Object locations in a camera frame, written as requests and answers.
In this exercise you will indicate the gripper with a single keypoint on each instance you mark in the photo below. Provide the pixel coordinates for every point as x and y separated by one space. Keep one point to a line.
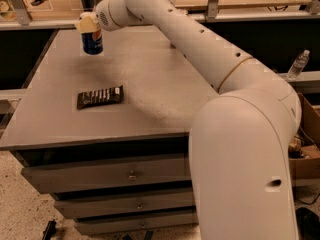
103 15

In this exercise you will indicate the blue pepsi can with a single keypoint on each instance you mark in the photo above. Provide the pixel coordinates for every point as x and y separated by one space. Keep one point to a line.
92 42

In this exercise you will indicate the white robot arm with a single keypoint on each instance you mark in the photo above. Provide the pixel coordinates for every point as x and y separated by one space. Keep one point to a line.
238 141

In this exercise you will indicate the dark rxbar chocolate bar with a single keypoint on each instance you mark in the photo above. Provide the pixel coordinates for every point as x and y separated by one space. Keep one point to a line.
113 95

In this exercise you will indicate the small black shelf object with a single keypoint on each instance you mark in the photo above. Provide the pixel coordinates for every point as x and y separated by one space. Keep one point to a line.
37 2

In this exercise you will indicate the grey drawer cabinet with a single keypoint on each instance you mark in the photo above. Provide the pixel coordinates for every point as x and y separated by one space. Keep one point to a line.
116 167

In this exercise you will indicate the black clamp on floor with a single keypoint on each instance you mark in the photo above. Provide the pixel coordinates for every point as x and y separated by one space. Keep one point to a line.
50 230

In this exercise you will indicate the clear plastic water bottle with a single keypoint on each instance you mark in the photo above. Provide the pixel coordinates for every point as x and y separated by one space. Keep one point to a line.
298 65

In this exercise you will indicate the cardboard box with clutter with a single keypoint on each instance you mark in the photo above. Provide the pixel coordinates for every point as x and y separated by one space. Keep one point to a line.
305 163

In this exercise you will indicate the black object on floor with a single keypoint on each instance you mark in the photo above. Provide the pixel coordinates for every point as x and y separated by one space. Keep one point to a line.
308 224

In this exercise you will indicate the metal railing frame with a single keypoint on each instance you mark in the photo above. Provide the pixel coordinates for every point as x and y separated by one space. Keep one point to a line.
59 13

